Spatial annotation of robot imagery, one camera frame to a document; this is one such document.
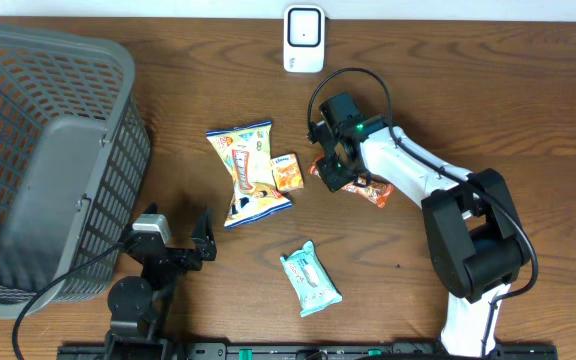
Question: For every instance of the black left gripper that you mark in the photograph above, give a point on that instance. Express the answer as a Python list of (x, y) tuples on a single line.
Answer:
[(201, 238)]

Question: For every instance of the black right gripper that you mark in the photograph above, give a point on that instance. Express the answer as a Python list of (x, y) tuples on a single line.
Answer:
[(329, 178)]

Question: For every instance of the orange Top chocolate bar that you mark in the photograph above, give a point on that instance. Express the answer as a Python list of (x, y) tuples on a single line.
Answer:
[(376, 192)]

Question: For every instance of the orange tissue pack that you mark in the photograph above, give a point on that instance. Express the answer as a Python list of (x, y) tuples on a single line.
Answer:
[(286, 173)]

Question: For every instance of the yellow snack chip bag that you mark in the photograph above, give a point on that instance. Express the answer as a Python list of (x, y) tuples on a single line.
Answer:
[(245, 152)]

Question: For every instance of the white wet wipes pack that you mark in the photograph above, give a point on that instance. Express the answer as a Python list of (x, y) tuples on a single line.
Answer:
[(314, 288)]

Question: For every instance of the grey plastic shopping basket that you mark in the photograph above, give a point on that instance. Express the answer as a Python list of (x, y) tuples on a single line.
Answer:
[(73, 153)]

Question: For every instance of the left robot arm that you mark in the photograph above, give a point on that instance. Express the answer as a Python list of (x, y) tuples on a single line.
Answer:
[(139, 305)]

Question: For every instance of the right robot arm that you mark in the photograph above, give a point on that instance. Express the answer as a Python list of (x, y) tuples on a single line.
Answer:
[(476, 241)]

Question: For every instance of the white barcode scanner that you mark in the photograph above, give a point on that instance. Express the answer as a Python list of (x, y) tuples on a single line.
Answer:
[(304, 39)]

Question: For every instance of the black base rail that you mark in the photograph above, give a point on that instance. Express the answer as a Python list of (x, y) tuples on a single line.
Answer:
[(219, 351)]

